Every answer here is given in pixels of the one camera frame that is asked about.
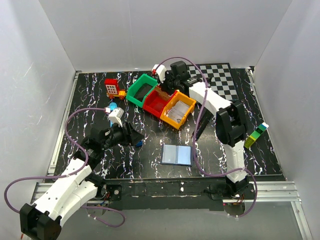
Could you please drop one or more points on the yellow plastic bin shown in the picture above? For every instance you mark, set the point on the yellow plastic bin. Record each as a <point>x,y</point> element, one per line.
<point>182,97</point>

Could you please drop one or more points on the green plastic bin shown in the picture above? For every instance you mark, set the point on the green plastic bin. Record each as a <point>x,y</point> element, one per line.
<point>144,78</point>

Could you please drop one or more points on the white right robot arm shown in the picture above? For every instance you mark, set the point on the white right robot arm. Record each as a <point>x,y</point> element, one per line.
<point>230,122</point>

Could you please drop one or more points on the white cards stack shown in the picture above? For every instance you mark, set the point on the white cards stack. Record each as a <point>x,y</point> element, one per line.
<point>177,112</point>

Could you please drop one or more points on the blue lego brick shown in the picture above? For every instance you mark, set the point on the blue lego brick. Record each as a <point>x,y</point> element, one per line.
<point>139,144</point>

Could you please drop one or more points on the black white chessboard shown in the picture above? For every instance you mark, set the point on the black white chessboard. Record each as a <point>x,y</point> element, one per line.
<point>220,79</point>

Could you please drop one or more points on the red yellow toy train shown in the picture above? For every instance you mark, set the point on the red yellow toy train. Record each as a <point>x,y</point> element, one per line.
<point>113,90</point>

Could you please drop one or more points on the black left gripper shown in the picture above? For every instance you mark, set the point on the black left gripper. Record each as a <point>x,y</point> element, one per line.
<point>128,134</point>

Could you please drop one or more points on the blue toy microphone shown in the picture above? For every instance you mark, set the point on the blue toy microphone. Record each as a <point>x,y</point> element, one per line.
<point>112,117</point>

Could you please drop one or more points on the red plastic bin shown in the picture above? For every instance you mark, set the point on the red plastic bin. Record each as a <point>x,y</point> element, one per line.
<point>154,105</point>

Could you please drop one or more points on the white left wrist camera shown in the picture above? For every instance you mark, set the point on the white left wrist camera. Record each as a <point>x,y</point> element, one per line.
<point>119,115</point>

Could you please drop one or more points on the green lego brick stack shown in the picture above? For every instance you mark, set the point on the green lego brick stack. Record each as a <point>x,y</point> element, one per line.
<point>252,138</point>

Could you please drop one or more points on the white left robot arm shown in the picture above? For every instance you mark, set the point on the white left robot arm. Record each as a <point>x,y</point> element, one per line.
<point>44,219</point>

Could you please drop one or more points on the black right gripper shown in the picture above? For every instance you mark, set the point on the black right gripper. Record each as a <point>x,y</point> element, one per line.
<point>168,86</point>

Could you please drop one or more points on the navy blue card holder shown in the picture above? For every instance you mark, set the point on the navy blue card holder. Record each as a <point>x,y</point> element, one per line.
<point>176,155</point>

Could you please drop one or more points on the black silver microphone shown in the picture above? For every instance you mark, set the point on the black silver microphone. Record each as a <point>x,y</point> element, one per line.
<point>205,118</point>

